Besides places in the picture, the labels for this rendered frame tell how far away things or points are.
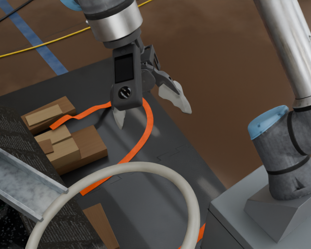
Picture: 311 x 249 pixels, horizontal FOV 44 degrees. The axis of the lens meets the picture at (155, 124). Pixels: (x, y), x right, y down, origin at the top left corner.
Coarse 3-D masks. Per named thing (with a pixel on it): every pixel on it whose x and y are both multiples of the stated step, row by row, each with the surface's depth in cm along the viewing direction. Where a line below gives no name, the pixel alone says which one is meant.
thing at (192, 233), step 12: (108, 168) 118; (120, 168) 117; (132, 168) 116; (144, 168) 114; (156, 168) 111; (168, 168) 110; (84, 180) 118; (96, 180) 119; (180, 180) 104; (72, 192) 117; (192, 192) 100; (60, 204) 115; (192, 204) 97; (48, 216) 112; (192, 216) 94; (36, 228) 109; (192, 228) 91; (36, 240) 106; (192, 240) 89
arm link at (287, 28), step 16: (256, 0) 113; (272, 0) 109; (288, 0) 109; (272, 16) 111; (288, 16) 109; (272, 32) 113; (288, 32) 110; (304, 32) 110; (288, 48) 111; (304, 48) 110; (288, 64) 113; (304, 64) 111; (288, 80) 117; (304, 80) 112; (304, 96) 114; (304, 112) 114; (304, 128) 116; (304, 144) 117
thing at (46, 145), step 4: (44, 140) 249; (48, 140) 249; (40, 144) 247; (44, 144) 247; (48, 144) 247; (44, 148) 245; (48, 148) 245; (52, 148) 245; (44, 152) 243; (48, 152) 243; (52, 152) 244
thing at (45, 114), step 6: (48, 108) 282; (54, 108) 282; (36, 114) 279; (42, 114) 279; (48, 114) 279; (54, 114) 279; (60, 114) 280; (30, 120) 275; (36, 120) 275; (42, 120) 275; (30, 126) 273
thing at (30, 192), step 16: (0, 160) 128; (16, 160) 123; (0, 176) 124; (16, 176) 124; (32, 176) 124; (0, 192) 115; (16, 192) 120; (32, 192) 120; (48, 192) 120; (64, 192) 116; (16, 208) 116; (32, 208) 116
